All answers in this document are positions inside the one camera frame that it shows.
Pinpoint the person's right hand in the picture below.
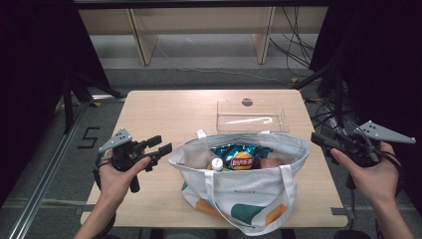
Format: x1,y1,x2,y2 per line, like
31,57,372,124
330,142,401,207

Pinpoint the white floor cable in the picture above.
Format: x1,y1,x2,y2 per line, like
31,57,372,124
155,43,295,86

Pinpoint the grey tape strip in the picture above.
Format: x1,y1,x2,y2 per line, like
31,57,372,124
330,206,350,217

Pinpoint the white tote bag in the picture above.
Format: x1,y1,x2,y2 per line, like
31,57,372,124
167,128,312,237

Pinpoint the orange juice bottle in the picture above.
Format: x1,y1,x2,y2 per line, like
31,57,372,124
208,157,225,172

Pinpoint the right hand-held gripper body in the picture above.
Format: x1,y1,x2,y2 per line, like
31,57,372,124
331,119,416,168

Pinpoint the beige wooden desk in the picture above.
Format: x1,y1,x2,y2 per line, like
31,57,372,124
78,6,329,67

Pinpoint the blue potato chips bag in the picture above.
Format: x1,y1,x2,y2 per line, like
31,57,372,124
210,142,274,171

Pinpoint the black curtain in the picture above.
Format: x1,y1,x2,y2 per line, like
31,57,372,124
0,0,111,207
310,0,422,213

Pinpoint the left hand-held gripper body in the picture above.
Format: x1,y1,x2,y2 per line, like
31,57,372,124
98,127,148,194

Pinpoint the clear plastic tray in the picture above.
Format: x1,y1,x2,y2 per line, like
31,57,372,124
216,99,291,134

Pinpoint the aluminium floor rail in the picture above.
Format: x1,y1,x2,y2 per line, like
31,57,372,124
6,95,127,239

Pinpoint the person's left hand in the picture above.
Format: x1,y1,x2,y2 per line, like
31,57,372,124
98,156,152,207

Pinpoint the black metal stand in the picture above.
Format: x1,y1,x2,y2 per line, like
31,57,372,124
293,64,347,128
61,71,125,133

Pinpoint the black cable bundle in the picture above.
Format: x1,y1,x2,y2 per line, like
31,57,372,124
268,6,317,79

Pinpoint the black floor tape mark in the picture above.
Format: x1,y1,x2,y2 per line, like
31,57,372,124
78,126,101,149

